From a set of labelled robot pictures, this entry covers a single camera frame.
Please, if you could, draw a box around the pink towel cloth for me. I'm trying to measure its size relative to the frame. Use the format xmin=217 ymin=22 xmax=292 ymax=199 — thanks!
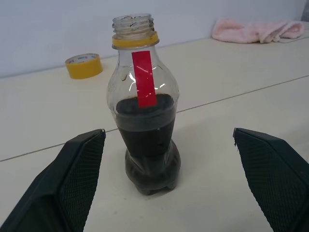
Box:
xmin=211 ymin=17 xmax=305 ymax=45

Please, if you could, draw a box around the yellow tape roll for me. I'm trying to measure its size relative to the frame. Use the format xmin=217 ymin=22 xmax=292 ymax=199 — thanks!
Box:
xmin=65 ymin=53 xmax=104 ymax=80

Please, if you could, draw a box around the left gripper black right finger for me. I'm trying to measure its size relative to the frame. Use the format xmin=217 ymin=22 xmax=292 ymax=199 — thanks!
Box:
xmin=232 ymin=127 xmax=309 ymax=232

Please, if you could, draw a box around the clear plastic cola bottle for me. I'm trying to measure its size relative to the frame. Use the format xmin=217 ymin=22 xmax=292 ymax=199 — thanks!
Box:
xmin=106 ymin=14 xmax=182 ymax=197

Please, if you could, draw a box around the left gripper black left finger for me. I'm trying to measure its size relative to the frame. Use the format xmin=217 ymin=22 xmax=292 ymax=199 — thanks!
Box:
xmin=0 ymin=128 xmax=107 ymax=232

